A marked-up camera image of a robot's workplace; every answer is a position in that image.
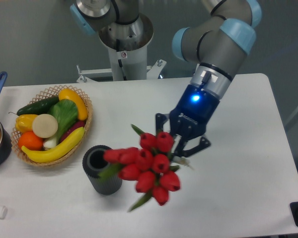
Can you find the yellow plastic banana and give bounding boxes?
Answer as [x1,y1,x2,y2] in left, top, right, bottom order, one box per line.
[21,127,85,164]

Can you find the green plastic cucumber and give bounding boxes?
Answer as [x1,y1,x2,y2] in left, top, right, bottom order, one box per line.
[9,96,59,116]

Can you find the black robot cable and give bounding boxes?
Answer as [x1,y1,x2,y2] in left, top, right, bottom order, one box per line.
[115,39,127,81]

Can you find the woven wicker basket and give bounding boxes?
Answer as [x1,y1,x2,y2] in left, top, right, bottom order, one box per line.
[11,85,93,167]

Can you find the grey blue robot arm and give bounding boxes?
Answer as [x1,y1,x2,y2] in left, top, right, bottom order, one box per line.
[70,0,262,158]

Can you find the yellow plastic squash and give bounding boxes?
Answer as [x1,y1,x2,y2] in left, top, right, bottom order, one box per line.
[59,88,88,120]

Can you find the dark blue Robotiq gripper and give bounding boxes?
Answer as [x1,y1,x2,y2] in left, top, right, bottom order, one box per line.
[155,84,220,158]

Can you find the green plastic bok choy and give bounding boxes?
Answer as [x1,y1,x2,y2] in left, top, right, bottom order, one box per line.
[43,99,78,150]

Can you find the red tulip bouquet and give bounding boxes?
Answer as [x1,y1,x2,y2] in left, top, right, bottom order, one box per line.
[104,125,187,212]

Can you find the beige round onion slice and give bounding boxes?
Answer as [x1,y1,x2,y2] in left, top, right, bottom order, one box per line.
[32,114,58,138]

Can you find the yellow plastic bell pepper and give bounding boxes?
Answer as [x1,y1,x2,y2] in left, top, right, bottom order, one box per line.
[15,114,38,133]

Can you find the dark grey ribbed vase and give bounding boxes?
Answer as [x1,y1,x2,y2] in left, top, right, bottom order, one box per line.
[82,145,122,195]

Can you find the orange plastic orange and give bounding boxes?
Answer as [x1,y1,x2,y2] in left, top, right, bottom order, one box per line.
[18,131,43,151]

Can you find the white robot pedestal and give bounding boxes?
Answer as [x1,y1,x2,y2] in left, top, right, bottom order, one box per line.
[77,14,167,83]

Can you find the purple plastic eggplant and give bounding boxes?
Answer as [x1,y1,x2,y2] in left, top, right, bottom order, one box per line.
[59,120,85,143]

